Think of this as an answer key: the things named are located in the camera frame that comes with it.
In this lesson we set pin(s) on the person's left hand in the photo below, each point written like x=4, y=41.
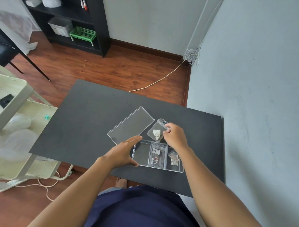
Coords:
x=121, y=154

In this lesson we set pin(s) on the person's right hand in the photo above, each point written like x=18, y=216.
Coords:
x=176, y=138

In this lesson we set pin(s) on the clear plastic compartment box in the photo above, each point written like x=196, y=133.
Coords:
x=141, y=154

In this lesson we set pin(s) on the zip bag with white beads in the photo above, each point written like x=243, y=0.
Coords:
x=156, y=134

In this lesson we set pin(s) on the zip bag with mixed beads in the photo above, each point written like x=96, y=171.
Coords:
x=174, y=160

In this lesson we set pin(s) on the zip bag with flower beads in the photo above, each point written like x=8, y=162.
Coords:
x=157, y=154

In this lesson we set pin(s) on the clear plastic lid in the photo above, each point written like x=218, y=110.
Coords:
x=132, y=125

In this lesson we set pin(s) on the person's left forearm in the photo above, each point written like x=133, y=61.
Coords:
x=74, y=198

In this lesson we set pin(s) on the person's right forearm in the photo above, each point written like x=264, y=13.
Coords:
x=215, y=194

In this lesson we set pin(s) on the person's left foot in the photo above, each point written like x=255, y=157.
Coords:
x=121, y=183

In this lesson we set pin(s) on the person's navy clothing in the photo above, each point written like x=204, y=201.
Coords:
x=140, y=208

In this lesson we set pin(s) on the white storage bin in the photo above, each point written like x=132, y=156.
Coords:
x=60, y=27

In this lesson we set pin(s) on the small teal object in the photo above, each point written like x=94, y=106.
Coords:
x=47, y=117

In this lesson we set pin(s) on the clear plastic bags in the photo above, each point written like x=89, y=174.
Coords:
x=18, y=138

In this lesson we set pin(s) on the cream utility cart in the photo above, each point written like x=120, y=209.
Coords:
x=14, y=88

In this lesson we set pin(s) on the green plastic basket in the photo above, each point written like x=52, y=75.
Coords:
x=83, y=34

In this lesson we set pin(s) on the black shelf unit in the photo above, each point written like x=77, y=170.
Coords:
x=100, y=28

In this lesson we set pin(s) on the black chair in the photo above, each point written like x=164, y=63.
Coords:
x=9, y=51

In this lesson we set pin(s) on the red nail polish bottles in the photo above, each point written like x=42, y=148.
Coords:
x=84, y=4

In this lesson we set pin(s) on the white lace curtain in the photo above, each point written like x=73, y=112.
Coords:
x=16, y=25

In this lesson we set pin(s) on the white dome nail lamp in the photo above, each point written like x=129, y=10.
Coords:
x=52, y=2

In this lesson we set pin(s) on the white hand rest pillow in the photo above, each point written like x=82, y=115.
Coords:
x=33, y=2

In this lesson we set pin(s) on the white wall conduit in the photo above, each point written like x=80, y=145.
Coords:
x=203, y=25

